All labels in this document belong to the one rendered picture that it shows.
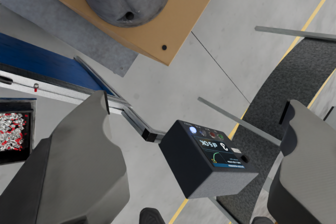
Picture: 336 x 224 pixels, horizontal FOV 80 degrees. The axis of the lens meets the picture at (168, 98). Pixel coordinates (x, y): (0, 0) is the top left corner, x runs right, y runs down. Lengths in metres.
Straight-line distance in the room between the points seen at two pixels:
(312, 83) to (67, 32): 1.76
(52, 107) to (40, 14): 1.20
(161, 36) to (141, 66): 1.37
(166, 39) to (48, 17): 0.25
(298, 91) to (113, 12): 1.71
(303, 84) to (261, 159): 0.69
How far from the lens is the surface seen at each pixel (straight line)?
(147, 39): 0.37
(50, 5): 0.49
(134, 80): 1.73
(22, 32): 1.50
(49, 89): 0.68
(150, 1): 0.34
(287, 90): 1.93
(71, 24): 0.50
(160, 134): 0.62
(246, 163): 0.72
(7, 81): 0.64
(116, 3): 0.33
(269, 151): 1.85
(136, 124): 0.67
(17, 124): 0.73
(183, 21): 0.37
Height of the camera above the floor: 1.49
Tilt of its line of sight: 49 degrees down
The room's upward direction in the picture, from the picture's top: 124 degrees clockwise
